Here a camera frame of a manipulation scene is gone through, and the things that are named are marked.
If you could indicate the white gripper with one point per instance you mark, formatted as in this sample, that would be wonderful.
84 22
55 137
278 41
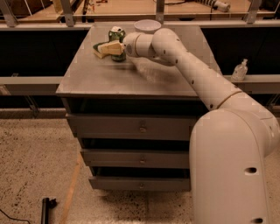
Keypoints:
129 45

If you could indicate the green soda can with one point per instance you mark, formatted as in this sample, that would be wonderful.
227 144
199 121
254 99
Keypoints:
117 33

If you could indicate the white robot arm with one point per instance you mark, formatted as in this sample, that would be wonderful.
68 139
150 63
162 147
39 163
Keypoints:
228 144

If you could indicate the green and yellow sponge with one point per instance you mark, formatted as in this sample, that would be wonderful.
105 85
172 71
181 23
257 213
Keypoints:
97 52

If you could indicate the white bowl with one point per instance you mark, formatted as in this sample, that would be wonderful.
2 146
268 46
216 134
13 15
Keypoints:
147 25

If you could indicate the grey drawer cabinet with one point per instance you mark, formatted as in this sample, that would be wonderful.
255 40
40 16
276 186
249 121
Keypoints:
104 87

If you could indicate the top grey drawer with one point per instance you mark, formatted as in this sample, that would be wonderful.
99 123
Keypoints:
174 128

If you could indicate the grey drawer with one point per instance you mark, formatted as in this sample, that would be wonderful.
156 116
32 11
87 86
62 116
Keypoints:
136 158
141 184
174 128

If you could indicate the middle grey drawer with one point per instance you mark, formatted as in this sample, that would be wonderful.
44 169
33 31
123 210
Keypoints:
136 158

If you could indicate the white cylinder device background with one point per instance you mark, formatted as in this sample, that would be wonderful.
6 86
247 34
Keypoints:
215 4

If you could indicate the clear sanitizer pump bottle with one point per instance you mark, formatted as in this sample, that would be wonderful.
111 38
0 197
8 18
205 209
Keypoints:
240 71

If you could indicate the bottom grey drawer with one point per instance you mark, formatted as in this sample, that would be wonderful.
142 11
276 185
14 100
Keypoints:
141 184

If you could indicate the black tool on floor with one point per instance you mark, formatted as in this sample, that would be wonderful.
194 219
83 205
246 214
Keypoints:
47 205

